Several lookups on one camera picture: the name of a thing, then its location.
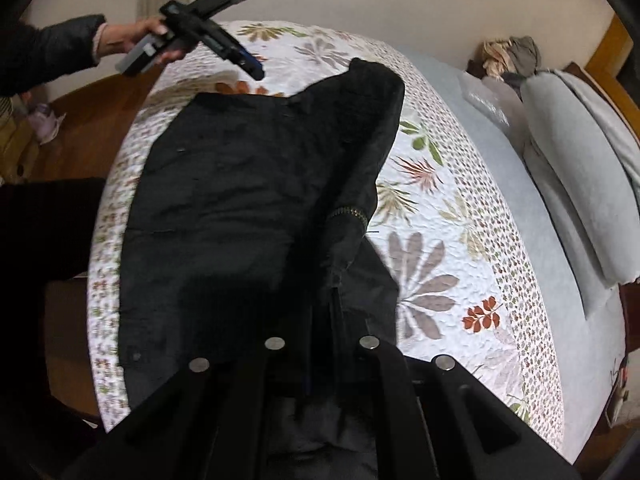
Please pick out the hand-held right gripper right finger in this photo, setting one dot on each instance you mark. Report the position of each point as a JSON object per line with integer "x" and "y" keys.
{"x": 385, "y": 375}

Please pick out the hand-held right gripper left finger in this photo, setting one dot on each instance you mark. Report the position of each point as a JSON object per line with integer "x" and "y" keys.
{"x": 265, "y": 375}

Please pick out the black pants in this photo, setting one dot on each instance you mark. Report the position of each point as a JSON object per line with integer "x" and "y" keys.
{"x": 225, "y": 200}

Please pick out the person's left forearm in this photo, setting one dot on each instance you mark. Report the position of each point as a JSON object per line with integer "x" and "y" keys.
{"x": 45, "y": 52}

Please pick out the person's left hand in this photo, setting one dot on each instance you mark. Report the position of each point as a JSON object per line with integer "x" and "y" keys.
{"x": 125, "y": 37}

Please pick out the white floral quilt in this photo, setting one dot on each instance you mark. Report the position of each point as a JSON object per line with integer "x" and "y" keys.
{"x": 440, "y": 260}

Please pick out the pink slipper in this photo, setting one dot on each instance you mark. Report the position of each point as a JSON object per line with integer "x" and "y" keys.
{"x": 45, "y": 122}

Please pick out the tan buttoned garment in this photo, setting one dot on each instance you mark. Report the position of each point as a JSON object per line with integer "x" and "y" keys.
{"x": 17, "y": 140}

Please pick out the grey bed sheet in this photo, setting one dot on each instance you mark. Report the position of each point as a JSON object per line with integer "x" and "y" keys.
{"x": 450, "y": 95}

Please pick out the grey pillow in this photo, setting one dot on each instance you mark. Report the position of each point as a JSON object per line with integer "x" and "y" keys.
{"x": 575, "y": 160}
{"x": 555, "y": 220}

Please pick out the person's dark clothing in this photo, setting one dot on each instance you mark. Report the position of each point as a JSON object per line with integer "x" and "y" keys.
{"x": 45, "y": 260}

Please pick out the clear plastic bag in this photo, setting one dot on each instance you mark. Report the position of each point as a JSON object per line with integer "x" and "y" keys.
{"x": 482, "y": 102}

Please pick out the beige crumpled cloth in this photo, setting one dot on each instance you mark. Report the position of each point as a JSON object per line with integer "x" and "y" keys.
{"x": 495, "y": 57}

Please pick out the grey crumpled garment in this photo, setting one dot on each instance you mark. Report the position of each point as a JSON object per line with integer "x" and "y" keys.
{"x": 525, "y": 55}

